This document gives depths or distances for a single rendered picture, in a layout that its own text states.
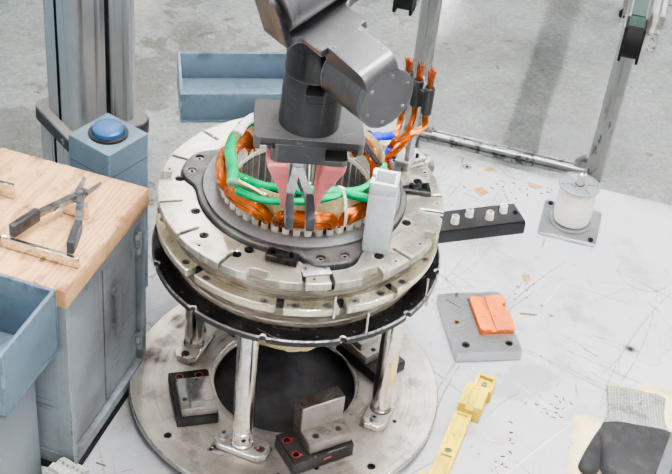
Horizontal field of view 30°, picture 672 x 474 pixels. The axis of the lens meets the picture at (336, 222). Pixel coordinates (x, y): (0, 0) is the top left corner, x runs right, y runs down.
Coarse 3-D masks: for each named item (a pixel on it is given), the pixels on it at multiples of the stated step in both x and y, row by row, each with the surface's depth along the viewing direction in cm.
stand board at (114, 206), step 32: (0, 160) 145; (32, 160) 145; (32, 192) 141; (64, 192) 141; (96, 192) 142; (128, 192) 142; (0, 224) 136; (64, 224) 137; (96, 224) 137; (128, 224) 140; (0, 256) 131; (32, 256) 132; (96, 256) 133; (64, 288) 128
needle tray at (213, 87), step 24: (192, 72) 170; (216, 72) 171; (240, 72) 171; (264, 72) 172; (192, 96) 160; (216, 96) 161; (240, 96) 161; (264, 96) 162; (192, 120) 162; (216, 120) 163
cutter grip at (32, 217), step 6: (30, 210) 133; (36, 210) 133; (24, 216) 132; (30, 216) 132; (36, 216) 133; (12, 222) 131; (18, 222) 131; (24, 222) 132; (30, 222) 133; (36, 222) 134; (12, 228) 131; (18, 228) 132; (24, 228) 132; (12, 234) 131; (18, 234) 132
